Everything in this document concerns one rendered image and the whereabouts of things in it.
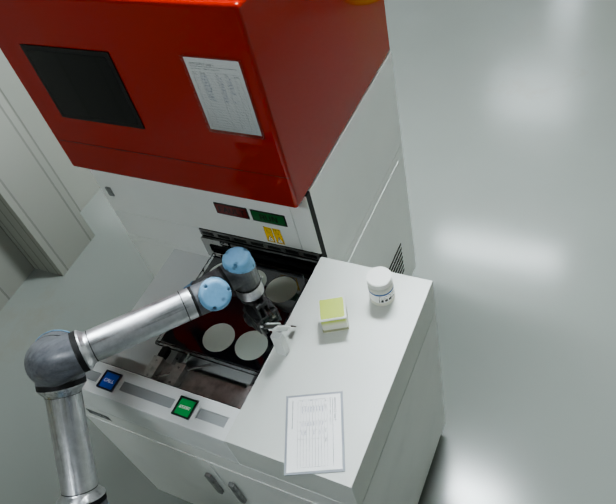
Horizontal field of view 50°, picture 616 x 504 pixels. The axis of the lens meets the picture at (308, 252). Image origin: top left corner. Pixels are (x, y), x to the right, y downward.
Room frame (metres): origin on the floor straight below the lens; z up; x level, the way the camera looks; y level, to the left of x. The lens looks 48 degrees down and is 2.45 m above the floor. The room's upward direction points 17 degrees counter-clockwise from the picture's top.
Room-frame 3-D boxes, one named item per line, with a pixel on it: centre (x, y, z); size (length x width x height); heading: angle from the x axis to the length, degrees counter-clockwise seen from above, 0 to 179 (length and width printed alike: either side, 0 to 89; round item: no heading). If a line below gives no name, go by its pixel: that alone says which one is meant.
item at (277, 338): (1.03, 0.13, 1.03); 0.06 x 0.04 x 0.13; 143
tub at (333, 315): (1.06, -0.02, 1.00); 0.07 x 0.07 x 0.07; 80
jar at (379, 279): (1.10, -0.16, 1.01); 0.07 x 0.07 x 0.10
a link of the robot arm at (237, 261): (1.13, 0.18, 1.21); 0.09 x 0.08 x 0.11; 109
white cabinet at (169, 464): (1.14, 0.26, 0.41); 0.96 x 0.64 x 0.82; 53
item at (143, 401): (1.02, 0.53, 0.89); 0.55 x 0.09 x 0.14; 53
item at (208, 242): (1.44, 0.15, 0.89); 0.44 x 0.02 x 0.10; 53
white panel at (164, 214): (1.56, 0.28, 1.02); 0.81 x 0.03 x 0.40; 53
